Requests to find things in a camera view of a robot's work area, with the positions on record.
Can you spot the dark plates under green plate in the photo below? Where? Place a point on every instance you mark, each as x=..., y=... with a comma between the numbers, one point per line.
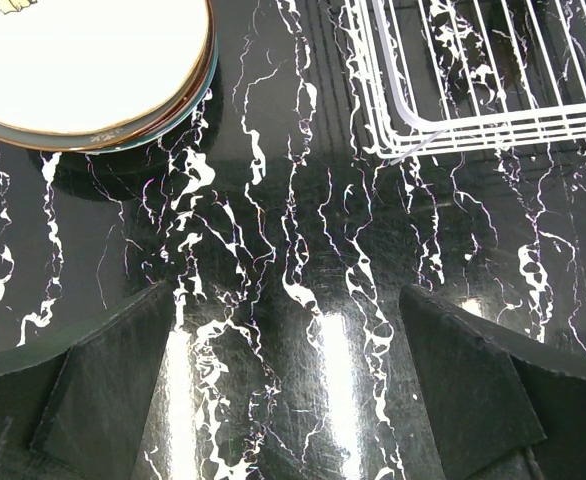
x=135, y=133

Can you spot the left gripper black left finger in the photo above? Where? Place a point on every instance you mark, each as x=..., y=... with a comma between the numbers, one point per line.
x=74, y=403

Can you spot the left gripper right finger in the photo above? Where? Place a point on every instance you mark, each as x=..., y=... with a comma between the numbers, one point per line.
x=496, y=400

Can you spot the green plate with flower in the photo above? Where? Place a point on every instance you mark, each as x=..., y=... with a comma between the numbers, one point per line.
x=76, y=67

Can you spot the white wire dish rack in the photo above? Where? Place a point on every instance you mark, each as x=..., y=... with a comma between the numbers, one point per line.
x=439, y=77

